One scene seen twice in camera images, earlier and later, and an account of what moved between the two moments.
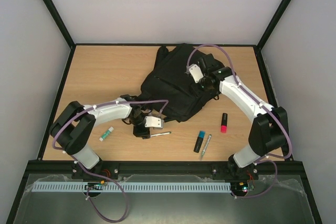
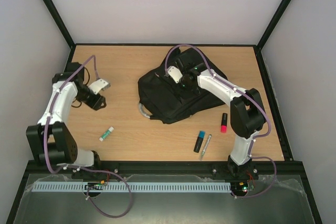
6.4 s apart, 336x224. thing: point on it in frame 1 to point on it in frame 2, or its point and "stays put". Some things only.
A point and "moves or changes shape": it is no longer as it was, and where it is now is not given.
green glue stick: (105, 135) stays put
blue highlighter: (199, 141) stays put
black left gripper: (138, 132) to (96, 104)
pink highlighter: (224, 123) stays put
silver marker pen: (206, 147) stays put
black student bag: (167, 86) moves or changes shape
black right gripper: (198, 83) to (182, 61)
